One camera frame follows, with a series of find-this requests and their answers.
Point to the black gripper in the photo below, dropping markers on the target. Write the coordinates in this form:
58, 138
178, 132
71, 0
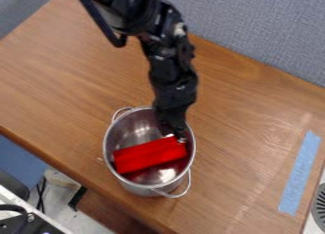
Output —
175, 88

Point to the silver metal pot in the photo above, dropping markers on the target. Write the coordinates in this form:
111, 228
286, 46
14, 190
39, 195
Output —
135, 126

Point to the red rectangular block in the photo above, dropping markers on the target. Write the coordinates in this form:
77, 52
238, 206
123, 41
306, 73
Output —
150, 154

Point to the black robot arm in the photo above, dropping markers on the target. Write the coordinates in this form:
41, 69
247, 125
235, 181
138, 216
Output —
155, 23

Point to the blue tape strip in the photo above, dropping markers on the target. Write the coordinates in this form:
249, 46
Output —
300, 174

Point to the grey fan grille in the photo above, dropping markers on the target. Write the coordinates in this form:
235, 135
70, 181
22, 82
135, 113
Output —
319, 207

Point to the black device with handle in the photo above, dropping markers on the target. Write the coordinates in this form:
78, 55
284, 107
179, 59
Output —
26, 222

